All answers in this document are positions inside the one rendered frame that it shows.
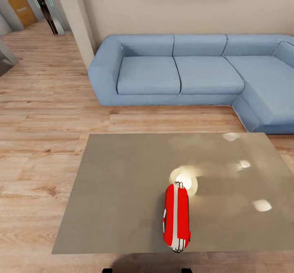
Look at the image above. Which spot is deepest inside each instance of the standing mirror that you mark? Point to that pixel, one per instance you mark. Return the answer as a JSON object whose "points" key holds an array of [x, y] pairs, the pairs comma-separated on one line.
{"points": [[51, 16]]}

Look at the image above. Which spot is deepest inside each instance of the sofa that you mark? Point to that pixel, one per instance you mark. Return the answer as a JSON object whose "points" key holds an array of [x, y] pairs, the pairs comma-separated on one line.
{"points": [[252, 73]]}

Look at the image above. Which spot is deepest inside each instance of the door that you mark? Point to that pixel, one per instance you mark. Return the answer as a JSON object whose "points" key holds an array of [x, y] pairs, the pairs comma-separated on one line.
{"points": [[23, 11]]}

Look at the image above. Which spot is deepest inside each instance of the radio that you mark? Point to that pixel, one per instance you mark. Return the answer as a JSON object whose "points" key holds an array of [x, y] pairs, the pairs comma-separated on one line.
{"points": [[176, 232]]}

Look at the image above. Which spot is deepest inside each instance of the coffee table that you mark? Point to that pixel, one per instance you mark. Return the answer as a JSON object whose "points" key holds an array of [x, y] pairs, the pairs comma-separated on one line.
{"points": [[241, 194]]}

